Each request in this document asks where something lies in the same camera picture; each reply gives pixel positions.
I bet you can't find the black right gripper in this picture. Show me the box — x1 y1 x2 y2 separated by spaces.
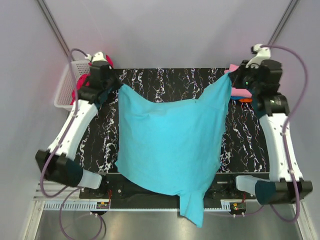
228 60 262 95

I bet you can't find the cyan t shirt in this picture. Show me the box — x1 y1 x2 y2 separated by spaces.
116 74 232 228

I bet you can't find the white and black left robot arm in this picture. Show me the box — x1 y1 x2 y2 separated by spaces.
35 60 121 198

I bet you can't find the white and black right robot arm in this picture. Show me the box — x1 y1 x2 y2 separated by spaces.
227 59 313 205

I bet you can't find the pink folded t shirt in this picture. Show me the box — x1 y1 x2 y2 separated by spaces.
224 64 252 99

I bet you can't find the blue folded t shirt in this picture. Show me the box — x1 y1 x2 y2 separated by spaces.
230 96 244 101

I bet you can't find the orange folded t shirt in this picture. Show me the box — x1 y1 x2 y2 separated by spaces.
238 98 253 103

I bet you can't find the red t shirt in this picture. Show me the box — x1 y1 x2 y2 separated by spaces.
70 54 114 105

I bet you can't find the white plastic basket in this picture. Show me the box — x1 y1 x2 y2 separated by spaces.
54 60 90 112

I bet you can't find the black marbled table mat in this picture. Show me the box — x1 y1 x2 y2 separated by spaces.
74 68 270 179

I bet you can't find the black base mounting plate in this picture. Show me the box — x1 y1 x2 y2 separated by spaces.
79 173 255 211

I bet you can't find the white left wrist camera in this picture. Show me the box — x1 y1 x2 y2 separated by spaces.
84 51 107 64

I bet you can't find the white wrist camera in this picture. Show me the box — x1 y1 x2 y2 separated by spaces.
84 51 107 64
245 44 271 68

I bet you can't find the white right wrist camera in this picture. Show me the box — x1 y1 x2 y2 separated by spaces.
245 44 271 68

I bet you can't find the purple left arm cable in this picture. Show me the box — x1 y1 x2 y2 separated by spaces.
39 47 92 197

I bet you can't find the white slotted cable duct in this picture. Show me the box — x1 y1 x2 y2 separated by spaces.
43 201 110 211

